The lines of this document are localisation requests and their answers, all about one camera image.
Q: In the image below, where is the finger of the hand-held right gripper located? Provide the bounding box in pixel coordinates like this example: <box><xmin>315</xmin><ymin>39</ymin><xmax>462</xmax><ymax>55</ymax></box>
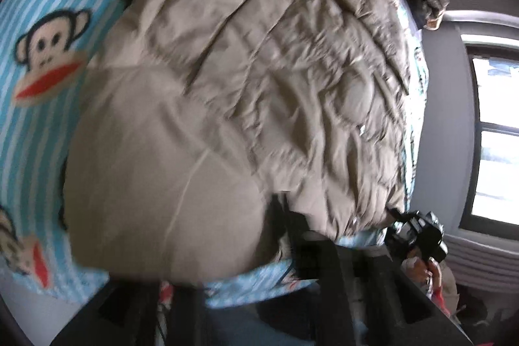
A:
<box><xmin>385</xmin><ymin>208</ymin><xmax>410</xmax><ymax>226</ymax></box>

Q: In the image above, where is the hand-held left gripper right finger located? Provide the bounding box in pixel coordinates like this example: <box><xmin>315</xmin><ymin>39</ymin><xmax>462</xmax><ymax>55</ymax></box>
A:
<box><xmin>278</xmin><ymin>196</ymin><xmax>475</xmax><ymax>346</ymax></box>

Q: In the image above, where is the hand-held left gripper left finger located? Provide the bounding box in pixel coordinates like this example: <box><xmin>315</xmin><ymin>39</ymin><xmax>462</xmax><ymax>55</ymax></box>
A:
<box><xmin>53</xmin><ymin>277</ymin><xmax>207</xmax><ymax>346</ymax></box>

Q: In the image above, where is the beige puffer jacket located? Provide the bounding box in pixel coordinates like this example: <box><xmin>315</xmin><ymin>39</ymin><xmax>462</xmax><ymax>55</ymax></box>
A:
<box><xmin>61</xmin><ymin>0</ymin><xmax>412</xmax><ymax>286</ymax></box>

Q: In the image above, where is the person's right hand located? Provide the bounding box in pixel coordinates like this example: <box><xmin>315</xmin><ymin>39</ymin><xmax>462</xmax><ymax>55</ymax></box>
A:
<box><xmin>401</xmin><ymin>255</ymin><xmax>442</xmax><ymax>295</ymax></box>

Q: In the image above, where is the window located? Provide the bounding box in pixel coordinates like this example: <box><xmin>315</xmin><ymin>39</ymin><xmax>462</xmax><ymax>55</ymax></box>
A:
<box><xmin>462</xmin><ymin>42</ymin><xmax>519</xmax><ymax>229</ymax></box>

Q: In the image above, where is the grey brown fuzzy garment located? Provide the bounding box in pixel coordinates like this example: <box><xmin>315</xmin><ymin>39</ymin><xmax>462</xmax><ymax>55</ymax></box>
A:
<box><xmin>405</xmin><ymin>0</ymin><xmax>451</xmax><ymax>26</ymax></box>

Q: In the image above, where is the monkey print striped blanket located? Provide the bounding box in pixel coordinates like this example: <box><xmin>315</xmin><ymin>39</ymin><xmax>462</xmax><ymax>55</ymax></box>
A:
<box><xmin>0</xmin><ymin>0</ymin><xmax>430</xmax><ymax>310</ymax></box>

